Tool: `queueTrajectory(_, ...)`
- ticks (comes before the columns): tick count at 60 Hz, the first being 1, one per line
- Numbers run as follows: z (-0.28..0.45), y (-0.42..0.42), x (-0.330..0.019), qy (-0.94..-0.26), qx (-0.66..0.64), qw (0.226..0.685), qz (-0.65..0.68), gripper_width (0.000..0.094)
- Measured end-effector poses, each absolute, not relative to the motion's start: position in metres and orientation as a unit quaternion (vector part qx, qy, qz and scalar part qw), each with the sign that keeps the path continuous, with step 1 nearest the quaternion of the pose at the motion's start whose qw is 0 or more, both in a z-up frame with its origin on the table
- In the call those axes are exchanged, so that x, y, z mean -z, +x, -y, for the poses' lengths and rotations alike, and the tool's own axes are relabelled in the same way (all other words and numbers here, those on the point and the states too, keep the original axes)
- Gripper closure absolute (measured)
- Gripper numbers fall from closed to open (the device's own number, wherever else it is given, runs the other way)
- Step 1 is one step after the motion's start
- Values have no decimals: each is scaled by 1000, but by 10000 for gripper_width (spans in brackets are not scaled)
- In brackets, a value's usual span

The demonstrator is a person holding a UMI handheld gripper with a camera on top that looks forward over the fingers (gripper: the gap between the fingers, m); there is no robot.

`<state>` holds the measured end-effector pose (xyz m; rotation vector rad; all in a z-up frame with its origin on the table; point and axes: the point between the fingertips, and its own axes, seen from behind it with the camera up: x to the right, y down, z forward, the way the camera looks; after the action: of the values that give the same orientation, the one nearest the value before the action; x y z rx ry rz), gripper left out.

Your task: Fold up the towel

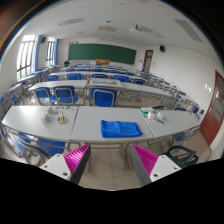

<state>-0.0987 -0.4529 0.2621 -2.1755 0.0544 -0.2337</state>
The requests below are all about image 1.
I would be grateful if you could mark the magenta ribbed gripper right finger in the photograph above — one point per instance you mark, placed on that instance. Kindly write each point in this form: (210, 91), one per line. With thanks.
(150, 167)

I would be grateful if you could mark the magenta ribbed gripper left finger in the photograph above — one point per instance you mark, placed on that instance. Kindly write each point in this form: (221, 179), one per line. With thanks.
(69, 166)

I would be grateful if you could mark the blue folded towel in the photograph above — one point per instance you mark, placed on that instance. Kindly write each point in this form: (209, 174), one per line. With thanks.
(119, 129)

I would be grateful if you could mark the blue chair under left table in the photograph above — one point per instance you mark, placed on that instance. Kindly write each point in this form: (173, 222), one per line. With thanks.
(50, 147)

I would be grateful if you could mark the black basket on floor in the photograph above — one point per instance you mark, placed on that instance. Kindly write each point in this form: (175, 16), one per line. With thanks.
(181, 156)

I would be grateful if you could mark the yellow tape roll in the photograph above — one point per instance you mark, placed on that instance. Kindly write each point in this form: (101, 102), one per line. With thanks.
(62, 119)

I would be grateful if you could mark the green white box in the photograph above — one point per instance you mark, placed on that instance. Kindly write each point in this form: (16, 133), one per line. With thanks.
(146, 110)

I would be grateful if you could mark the blue chair front left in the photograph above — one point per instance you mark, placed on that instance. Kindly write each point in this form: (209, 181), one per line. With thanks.
(65, 95)

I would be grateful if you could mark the blue chair front middle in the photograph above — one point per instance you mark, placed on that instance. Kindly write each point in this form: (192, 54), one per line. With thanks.
(103, 97)

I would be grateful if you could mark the blue chair far left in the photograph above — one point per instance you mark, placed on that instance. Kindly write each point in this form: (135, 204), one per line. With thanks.
(44, 96)

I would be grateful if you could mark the red-brown side door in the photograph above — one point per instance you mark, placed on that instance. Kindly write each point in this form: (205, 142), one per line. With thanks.
(214, 117)

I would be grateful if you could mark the orange lectern desk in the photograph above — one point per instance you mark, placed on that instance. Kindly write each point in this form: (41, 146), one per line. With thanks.
(102, 62)

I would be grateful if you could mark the dark back door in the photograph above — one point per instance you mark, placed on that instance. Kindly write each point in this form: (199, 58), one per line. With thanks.
(147, 60)

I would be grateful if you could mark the green chalkboard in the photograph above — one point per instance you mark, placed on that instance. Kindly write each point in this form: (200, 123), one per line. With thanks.
(102, 51)

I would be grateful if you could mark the left window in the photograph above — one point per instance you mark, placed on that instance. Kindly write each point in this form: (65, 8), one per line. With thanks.
(25, 56)

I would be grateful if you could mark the ceiling projector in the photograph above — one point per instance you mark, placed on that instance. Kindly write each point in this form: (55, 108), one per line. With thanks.
(136, 29)

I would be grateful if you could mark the black wall speaker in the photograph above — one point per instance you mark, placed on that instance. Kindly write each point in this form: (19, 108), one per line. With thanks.
(162, 48)

